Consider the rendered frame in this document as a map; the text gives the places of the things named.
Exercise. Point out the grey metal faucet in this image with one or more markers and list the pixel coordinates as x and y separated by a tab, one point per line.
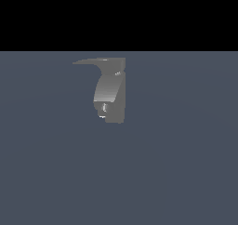
108	89

